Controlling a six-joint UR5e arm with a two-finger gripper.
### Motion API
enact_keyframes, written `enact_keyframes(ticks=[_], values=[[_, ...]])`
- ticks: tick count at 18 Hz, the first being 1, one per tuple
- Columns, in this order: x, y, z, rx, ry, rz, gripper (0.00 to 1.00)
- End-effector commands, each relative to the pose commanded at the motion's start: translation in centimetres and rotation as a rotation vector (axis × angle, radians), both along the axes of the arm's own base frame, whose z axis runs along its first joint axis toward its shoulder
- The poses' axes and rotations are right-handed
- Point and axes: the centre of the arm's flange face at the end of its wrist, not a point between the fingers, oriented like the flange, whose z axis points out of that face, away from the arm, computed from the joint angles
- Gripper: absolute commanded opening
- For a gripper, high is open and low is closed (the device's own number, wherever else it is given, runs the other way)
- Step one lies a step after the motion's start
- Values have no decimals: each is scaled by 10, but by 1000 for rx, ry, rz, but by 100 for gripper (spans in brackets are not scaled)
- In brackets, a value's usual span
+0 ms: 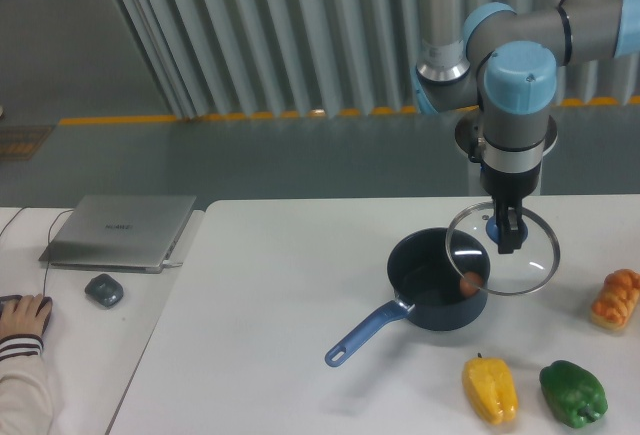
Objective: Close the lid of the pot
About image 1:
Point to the black computer mouse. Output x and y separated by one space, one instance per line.
46 312

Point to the white striped sleeve forearm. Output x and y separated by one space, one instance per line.
26 403

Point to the grey earbuds case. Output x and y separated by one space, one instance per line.
104 290

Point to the person's hand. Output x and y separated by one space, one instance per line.
22 315

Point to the yellow bell pepper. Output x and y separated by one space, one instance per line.
490 389

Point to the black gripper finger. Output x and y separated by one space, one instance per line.
502 226
511 237

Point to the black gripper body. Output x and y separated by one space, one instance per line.
509 186

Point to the orange braided bread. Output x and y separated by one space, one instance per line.
616 300

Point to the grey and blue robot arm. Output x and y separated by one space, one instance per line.
507 63

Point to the brown egg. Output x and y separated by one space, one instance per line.
470 284

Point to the green bell pepper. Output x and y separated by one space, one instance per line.
574 395

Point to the dark blue saucepan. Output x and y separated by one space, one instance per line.
426 293

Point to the silver laptop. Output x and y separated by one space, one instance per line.
125 233

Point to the glass pot lid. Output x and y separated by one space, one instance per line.
470 246

